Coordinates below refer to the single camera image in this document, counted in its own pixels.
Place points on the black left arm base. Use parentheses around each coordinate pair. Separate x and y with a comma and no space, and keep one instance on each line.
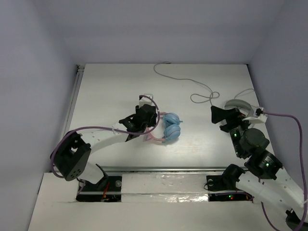
(107,189)

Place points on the aluminium rail front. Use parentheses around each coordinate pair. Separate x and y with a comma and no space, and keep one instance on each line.
(162,169)

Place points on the aluminium rail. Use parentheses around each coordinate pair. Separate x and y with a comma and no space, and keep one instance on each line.
(162,169)
(73,99)

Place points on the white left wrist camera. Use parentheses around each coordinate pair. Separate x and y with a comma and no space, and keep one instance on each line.
(146,99)

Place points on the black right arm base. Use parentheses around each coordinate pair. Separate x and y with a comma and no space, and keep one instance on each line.
(222,188)

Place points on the blue pink cat-ear headphones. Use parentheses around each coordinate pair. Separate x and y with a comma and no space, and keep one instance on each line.
(172,130)

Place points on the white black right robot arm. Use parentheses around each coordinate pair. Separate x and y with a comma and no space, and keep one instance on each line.
(263,175)

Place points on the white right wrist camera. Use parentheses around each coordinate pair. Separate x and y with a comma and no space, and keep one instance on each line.
(256,116)

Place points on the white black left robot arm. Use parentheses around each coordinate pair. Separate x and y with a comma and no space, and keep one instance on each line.
(70,158)

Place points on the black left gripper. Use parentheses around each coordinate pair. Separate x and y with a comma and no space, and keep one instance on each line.
(151,115)

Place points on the aluminium rail left side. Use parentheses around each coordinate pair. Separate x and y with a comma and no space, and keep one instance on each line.
(73,99)

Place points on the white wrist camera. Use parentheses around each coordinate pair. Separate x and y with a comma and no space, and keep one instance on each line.
(146,99)
(256,116)

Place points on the white grey headphones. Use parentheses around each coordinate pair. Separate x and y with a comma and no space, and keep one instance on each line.
(236,103)

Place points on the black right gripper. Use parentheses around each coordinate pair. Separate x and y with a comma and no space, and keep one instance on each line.
(233,116)

